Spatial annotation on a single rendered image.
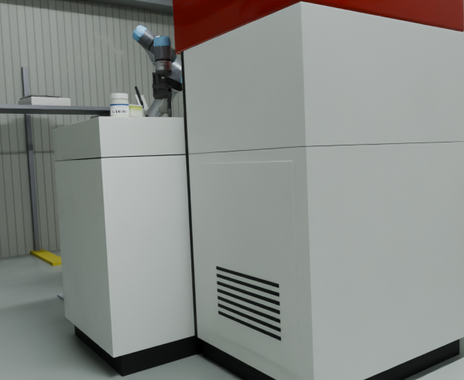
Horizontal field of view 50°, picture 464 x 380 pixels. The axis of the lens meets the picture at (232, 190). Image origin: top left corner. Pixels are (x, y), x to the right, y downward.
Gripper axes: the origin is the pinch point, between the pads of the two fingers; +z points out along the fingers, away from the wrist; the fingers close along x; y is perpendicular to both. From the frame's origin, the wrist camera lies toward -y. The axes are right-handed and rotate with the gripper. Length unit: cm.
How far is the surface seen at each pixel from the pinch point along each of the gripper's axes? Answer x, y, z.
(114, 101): 32.9, 20.4, -3.8
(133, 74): -299, 42, -71
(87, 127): 31.6, 31.3, 5.7
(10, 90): -240, 146, -49
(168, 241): 31, 3, 51
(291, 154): 83, -36, 19
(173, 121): 29.0, -1.5, 4.4
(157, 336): 35, 9, 88
